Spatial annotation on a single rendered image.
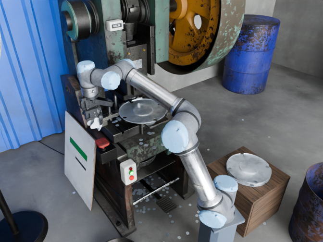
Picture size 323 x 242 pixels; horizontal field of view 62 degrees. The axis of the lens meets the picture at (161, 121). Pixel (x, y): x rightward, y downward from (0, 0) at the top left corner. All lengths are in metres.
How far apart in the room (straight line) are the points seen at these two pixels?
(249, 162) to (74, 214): 1.29
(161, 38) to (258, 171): 1.06
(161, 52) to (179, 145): 0.69
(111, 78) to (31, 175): 1.59
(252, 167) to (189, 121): 0.92
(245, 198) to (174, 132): 0.87
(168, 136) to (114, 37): 0.59
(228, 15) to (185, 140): 0.71
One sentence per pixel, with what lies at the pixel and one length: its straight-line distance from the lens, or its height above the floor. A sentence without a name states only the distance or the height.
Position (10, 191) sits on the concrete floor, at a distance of 2.50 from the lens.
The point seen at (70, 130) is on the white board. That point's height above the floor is 0.47.
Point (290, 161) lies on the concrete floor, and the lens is 2.71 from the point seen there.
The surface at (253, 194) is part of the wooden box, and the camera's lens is 1.80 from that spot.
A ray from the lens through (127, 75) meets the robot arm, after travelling 1.24.
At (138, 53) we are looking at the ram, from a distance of 1.54.
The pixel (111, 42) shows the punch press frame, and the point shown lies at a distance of 1.39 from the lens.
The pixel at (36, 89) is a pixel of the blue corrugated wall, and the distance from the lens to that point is 2.71.
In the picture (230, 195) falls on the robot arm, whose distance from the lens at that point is 1.34.
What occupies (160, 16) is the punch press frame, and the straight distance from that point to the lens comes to 1.52.
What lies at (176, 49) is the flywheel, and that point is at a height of 1.05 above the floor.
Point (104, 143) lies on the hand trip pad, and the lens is 1.44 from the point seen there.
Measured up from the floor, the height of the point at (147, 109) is 0.79.
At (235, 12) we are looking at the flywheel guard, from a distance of 1.50.
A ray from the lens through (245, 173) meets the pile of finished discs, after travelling 1.87.
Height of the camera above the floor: 1.63
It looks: 33 degrees down
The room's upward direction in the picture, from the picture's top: straight up
